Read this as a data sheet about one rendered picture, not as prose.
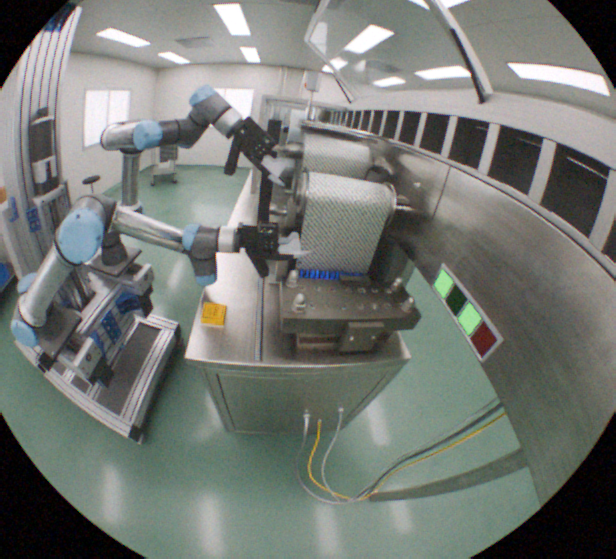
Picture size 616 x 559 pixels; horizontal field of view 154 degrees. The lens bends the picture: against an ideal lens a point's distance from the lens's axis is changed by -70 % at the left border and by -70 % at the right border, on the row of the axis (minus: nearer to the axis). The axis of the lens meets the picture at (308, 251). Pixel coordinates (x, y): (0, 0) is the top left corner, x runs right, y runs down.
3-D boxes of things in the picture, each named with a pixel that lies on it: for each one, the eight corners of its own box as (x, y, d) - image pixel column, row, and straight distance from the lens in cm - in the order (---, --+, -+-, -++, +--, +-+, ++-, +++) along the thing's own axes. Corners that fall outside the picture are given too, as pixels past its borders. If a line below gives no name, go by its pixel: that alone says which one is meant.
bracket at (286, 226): (267, 276, 89) (275, 197, 74) (284, 277, 90) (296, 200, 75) (267, 285, 86) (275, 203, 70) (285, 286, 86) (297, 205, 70)
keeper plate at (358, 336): (337, 346, 70) (347, 321, 62) (368, 344, 74) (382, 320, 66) (338, 353, 69) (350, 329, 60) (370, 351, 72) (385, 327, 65)
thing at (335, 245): (294, 270, 73) (304, 215, 64) (365, 274, 80) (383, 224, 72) (295, 271, 73) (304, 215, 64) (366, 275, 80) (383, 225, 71)
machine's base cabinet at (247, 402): (252, 227, 320) (257, 164, 291) (300, 232, 323) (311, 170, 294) (227, 435, 150) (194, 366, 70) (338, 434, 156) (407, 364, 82)
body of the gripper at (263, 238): (280, 234, 62) (234, 230, 62) (277, 262, 66) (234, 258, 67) (280, 222, 69) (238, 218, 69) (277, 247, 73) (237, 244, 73)
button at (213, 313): (205, 307, 78) (204, 301, 76) (226, 309, 76) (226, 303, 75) (201, 323, 73) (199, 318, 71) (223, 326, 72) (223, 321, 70)
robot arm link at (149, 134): (90, 127, 105) (146, 111, 60) (113, 122, 109) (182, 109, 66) (91, 156, 106) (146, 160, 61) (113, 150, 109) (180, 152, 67)
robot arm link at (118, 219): (74, 213, 86) (194, 254, 94) (67, 228, 76) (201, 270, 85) (85, 179, 81) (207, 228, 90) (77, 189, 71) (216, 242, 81)
